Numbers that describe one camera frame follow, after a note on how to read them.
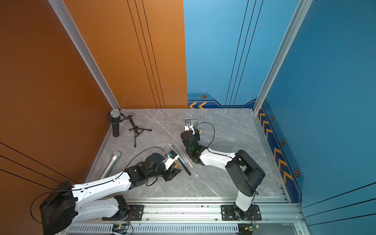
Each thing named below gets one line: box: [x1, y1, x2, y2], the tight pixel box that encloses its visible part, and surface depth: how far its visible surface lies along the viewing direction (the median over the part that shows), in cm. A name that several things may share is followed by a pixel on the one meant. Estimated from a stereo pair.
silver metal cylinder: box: [99, 150, 121, 180], surface depth 91 cm
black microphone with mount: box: [106, 108, 130, 138], surface depth 89 cm
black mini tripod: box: [124, 114, 153, 148], surface depth 101 cm
